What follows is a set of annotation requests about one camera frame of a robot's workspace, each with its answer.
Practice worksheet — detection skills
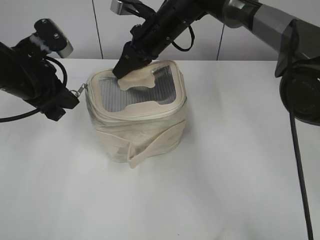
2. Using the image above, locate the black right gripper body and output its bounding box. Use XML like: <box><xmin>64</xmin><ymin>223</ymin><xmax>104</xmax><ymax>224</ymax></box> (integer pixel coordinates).
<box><xmin>130</xmin><ymin>4</ymin><xmax>193</xmax><ymax>60</ymax></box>

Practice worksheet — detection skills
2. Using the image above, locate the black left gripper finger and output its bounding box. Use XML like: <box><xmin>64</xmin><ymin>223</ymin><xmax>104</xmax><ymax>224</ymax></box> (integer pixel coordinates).
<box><xmin>37</xmin><ymin>87</ymin><xmax>80</xmax><ymax>122</ymax></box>

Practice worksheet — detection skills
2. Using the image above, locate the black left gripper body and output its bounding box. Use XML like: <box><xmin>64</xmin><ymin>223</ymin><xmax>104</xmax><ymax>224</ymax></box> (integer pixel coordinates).
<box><xmin>9</xmin><ymin>57</ymin><xmax>68</xmax><ymax>110</ymax></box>

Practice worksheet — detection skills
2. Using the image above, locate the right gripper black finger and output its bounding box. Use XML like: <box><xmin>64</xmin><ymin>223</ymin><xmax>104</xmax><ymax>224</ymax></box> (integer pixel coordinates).
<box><xmin>112</xmin><ymin>41</ymin><xmax>152</xmax><ymax>79</ymax></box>

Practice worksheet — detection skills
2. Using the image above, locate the silver zipper pull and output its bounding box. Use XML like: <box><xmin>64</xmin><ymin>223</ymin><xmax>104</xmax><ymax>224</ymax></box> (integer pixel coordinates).
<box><xmin>70</xmin><ymin>83</ymin><xmax>88</xmax><ymax>98</ymax></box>

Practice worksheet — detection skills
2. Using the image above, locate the cream fabric zipper bag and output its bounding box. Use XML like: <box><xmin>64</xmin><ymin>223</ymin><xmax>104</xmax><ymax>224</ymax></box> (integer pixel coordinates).
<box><xmin>85</xmin><ymin>60</ymin><xmax>187</xmax><ymax>168</ymax></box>

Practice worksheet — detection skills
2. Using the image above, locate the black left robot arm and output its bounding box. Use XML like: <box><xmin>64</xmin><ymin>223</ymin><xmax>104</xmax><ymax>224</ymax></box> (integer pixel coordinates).
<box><xmin>0</xmin><ymin>43</ymin><xmax>80</xmax><ymax>123</ymax></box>

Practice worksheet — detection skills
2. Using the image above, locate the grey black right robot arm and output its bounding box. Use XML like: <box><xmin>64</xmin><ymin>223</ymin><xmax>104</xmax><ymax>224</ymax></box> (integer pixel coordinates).
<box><xmin>110</xmin><ymin>0</ymin><xmax>320</xmax><ymax>126</ymax></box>

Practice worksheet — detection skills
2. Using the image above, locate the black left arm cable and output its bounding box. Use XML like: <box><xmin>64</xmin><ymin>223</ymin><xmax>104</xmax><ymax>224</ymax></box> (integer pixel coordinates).
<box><xmin>0</xmin><ymin>56</ymin><xmax>68</xmax><ymax>124</ymax></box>

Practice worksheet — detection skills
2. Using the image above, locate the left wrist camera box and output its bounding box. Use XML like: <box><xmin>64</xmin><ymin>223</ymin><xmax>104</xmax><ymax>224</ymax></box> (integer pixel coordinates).
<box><xmin>29</xmin><ymin>18</ymin><xmax>74</xmax><ymax>59</ymax></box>

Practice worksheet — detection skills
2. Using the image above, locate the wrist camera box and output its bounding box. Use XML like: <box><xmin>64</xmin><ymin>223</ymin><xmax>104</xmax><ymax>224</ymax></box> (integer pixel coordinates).
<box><xmin>110</xmin><ymin>0</ymin><xmax>141</xmax><ymax>16</ymax></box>
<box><xmin>29</xmin><ymin>18</ymin><xmax>74</xmax><ymax>59</ymax></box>

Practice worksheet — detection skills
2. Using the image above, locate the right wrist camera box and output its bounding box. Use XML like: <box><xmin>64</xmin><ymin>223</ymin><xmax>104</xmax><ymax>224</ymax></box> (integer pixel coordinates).
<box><xmin>110</xmin><ymin>0</ymin><xmax>141</xmax><ymax>16</ymax></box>

